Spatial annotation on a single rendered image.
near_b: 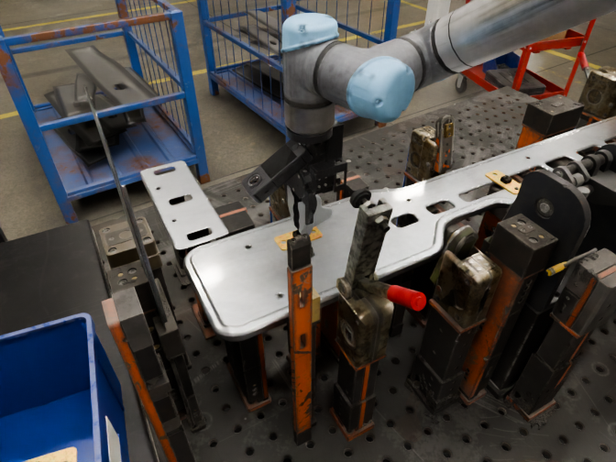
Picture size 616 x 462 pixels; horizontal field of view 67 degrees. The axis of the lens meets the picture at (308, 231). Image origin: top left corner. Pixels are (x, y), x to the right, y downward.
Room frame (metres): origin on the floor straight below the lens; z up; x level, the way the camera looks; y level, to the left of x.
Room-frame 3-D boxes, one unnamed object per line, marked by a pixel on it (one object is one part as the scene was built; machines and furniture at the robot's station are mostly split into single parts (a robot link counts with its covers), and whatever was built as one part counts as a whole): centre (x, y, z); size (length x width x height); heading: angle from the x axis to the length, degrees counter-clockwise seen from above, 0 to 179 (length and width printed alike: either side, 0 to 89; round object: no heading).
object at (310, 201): (0.61, 0.00, 1.10); 0.05 x 0.02 x 0.09; 28
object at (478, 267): (0.50, -0.25, 0.88); 0.11 x 0.09 x 0.37; 28
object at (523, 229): (0.51, -0.32, 0.91); 0.07 x 0.05 x 0.42; 28
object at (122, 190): (0.47, 0.23, 1.17); 0.12 x 0.01 x 0.34; 28
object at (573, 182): (0.58, -0.42, 0.94); 0.18 x 0.13 x 0.49; 118
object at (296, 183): (0.65, -0.01, 1.16); 0.09 x 0.08 x 0.12; 118
